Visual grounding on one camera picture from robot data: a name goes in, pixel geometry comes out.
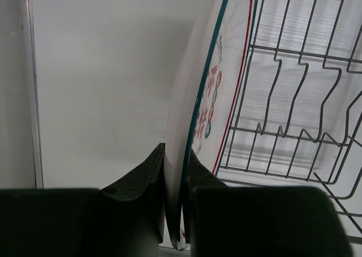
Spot aluminium rail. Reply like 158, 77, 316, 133
22, 0, 44, 189

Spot grey wire dish rack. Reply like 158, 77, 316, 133
216, 0, 361, 246

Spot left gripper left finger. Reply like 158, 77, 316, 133
1, 143, 165, 256

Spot white plate red characters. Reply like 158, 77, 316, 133
163, 0, 257, 251

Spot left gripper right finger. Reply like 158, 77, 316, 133
186, 153, 354, 256

